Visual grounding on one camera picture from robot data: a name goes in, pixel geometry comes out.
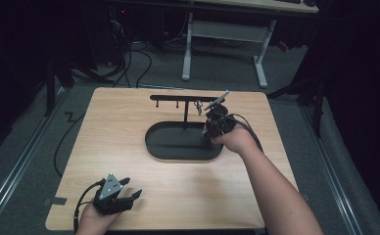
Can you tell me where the dark computer tower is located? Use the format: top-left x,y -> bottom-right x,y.
107,5 -> 131,68

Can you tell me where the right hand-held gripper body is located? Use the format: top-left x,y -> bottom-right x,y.
204,90 -> 237,139

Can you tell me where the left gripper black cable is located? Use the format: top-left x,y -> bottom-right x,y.
72,181 -> 103,235

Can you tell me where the black key rack with tray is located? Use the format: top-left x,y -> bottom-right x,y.
144,94 -> 225,162

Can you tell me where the black floor cable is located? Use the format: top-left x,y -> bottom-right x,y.
53,112 -> 86,179

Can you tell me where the bundle of black cables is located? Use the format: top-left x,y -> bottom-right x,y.
105,40 -> 154,89

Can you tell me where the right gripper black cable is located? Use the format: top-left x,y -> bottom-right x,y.
224,112 -> 264,153

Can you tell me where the black metal stand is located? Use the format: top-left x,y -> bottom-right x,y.
265,73 -> 327,138
43,54 -> 115,118

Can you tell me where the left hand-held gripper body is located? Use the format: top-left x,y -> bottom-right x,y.
92,172 -> 135,216

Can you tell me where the grey tape piece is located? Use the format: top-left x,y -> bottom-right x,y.
43,196 -> 68,207

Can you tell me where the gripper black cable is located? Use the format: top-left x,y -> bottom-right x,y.
224,112 -> 264,153
72,181 -> 103,235

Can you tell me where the small red object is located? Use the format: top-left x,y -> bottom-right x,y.
277,40 -> 291,54

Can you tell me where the desk with white legs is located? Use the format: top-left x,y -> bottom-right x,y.
180,0 -> 320,89

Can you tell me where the person's left hand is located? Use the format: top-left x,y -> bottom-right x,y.
74,205 -> 122,235

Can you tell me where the person's right hand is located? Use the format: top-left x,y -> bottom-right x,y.
202,124 -> 261,157

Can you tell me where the aluminium floor rail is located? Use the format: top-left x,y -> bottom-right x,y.
0,87 -> 69,229
300,106 -> 364,235

